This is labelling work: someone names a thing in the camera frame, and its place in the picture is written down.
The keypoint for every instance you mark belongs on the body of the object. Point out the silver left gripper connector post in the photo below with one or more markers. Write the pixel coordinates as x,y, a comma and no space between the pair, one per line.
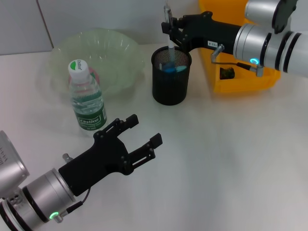
67,157

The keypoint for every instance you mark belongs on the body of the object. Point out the grey pen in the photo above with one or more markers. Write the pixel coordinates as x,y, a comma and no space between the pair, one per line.
171,50

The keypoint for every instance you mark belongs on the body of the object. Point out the green translucent plastic bowl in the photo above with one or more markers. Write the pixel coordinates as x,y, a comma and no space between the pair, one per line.
115,53

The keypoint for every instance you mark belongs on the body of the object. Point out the black mesh pen holder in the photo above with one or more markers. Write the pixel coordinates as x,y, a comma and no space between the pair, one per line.
168,91

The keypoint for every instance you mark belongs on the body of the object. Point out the yellow plastic bin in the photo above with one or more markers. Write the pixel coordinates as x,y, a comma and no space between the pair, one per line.
240,81

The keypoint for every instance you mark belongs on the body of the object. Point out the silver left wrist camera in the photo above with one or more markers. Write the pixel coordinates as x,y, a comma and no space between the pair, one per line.
9,163

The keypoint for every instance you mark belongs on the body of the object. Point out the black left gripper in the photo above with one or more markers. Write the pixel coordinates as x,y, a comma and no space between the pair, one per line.
96,161

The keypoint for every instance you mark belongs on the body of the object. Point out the clear water bottle green label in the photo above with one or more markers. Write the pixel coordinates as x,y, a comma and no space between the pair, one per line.
84,96

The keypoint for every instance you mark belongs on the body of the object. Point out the silver right gripper connector post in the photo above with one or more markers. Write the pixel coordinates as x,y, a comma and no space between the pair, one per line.
217,50

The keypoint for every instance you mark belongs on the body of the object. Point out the pink toy peach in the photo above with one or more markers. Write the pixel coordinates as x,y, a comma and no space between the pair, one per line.
95,73

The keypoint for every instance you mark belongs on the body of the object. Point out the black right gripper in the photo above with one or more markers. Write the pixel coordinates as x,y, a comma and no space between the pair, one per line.
209,31

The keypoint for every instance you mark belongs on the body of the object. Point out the silver gripper connector post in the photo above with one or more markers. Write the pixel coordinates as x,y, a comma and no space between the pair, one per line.
217,50
67,157

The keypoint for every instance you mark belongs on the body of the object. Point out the blue scissors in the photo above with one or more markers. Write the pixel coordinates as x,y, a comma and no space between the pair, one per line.
179,69

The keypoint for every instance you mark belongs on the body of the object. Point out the green plastic wrapper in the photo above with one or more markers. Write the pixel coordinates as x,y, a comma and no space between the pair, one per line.
227,73

